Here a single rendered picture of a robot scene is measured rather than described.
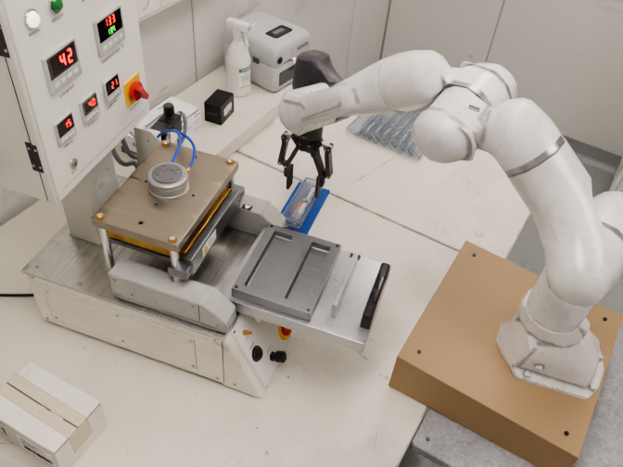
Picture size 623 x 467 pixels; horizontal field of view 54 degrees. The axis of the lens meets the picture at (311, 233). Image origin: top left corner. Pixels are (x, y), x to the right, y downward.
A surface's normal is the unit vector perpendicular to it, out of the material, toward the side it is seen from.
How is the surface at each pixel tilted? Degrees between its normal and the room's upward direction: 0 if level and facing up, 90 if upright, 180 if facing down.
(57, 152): 90
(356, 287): 0
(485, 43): 90
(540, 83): 90
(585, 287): 69
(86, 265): 0
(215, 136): 0
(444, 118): 29
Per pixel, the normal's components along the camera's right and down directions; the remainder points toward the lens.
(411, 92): -0.55, 0.66
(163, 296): -0.32, 0.64
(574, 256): -0.54, -0.41
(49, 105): 0.94, 0.28
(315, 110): -0.72, 0.40
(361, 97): -0.41, 0.31
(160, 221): 0.07, -0.71
